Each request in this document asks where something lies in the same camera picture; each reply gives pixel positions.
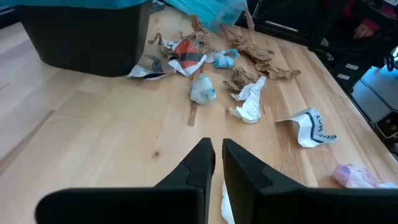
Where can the teal bag-lined trash bin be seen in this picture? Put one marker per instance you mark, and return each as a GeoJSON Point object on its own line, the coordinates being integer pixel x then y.
{"type": "Point", "coordinates": [77, 3]}

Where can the black plastic trash bin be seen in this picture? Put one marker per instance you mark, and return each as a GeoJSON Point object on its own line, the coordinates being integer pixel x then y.
{"type": "Point", "coordinates": [87, 40]}

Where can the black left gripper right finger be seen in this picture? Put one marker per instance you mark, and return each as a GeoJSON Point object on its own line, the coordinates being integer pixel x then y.
{"type": "Point", "coordinates": [280, 202]}

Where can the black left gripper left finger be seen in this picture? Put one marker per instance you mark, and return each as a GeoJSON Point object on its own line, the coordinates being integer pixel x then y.
{"type": "Point", "coordinates": [186, 199]}

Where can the person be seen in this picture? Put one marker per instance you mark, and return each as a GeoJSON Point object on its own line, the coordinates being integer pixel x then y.
{"type": "Point", "coordinates": [370, 24]}

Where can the red black printed wrapper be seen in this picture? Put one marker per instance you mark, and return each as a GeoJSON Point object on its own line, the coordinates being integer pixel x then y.
{"type": "Point", "coordinates": [186, 53]}

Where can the white paper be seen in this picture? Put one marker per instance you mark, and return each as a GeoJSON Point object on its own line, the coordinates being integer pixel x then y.
{"type": "Point", "coordinates": [250, 109]}
{"type": "Point", "coordinates": [226, 205]}

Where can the light blue trash bag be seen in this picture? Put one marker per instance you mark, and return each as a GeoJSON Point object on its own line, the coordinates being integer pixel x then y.
{"type": "Point", "coordinates": [211, 12]}

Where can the trash pieces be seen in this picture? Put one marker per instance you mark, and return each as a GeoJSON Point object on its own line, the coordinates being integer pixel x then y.
{"type": "Point", "coordinates": [224, 60]}

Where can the pink plastic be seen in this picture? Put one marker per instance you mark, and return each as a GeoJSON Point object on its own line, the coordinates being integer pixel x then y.
{"type": "Point", "coordinates": [353, 175]}

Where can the pale blue plastic wad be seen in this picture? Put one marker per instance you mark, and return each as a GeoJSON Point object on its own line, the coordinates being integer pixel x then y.
{"type": "Point", "coordinates": [202, 90]}

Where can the person's hand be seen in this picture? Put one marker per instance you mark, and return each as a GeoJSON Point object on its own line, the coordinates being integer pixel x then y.
{"type": "Point", "coordinates": [363, 31]}

